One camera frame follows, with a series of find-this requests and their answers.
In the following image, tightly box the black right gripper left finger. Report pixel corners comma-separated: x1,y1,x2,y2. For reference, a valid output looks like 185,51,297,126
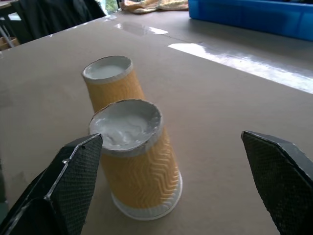
0,133,103,235

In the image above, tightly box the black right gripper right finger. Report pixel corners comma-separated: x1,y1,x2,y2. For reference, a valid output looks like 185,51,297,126
240,130,313,235

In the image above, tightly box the yellow ribbed paper cup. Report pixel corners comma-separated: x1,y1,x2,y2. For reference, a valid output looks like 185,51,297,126
82,55,145,114
89,98,183,220

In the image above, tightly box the wooden shelf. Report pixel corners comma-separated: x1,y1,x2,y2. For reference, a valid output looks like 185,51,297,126
0,35,21,51

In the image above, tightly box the blue plastic bin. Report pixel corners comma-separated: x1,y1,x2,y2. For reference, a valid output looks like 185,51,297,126
187,0,313,43

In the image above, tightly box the black office chair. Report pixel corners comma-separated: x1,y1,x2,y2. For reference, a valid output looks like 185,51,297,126
13,0,108,45

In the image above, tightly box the yellow patterned cloth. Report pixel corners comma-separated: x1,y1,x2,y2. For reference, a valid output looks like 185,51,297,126
122,0,189,13

